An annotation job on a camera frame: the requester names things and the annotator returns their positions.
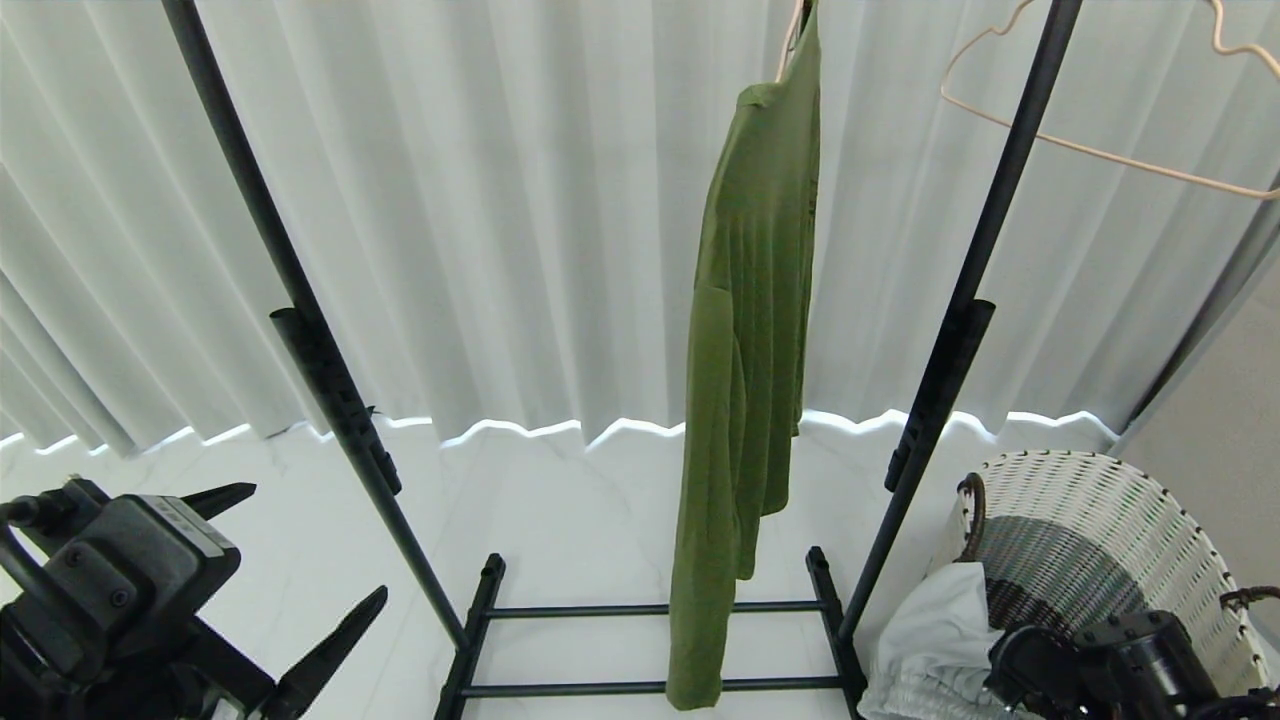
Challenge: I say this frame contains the pale grey shorts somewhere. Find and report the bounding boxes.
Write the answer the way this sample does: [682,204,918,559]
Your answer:
[858,562,1011,720]

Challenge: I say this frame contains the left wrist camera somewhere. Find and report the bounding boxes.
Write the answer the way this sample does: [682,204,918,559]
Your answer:
[0,478,243,657]

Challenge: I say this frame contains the white laundry basket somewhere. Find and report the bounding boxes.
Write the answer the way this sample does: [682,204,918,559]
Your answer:
[950,450,1280,720]

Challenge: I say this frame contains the black clothes rack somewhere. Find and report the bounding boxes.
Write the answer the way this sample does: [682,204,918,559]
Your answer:
[160,0,1086,720]

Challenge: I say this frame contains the pink clothes hanger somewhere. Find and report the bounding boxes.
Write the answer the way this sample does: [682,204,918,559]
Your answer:
[940,0,1280,202]
[775,0,813,84]

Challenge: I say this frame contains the white curtain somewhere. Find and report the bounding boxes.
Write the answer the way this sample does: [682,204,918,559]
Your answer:
[0,0,1280,457]

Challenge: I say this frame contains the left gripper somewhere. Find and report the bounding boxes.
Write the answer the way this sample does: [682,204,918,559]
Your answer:
[0,482,390,720]

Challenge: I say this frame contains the green long-sleeved shirt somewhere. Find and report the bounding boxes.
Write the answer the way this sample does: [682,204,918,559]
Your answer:
[665,0,823,712]

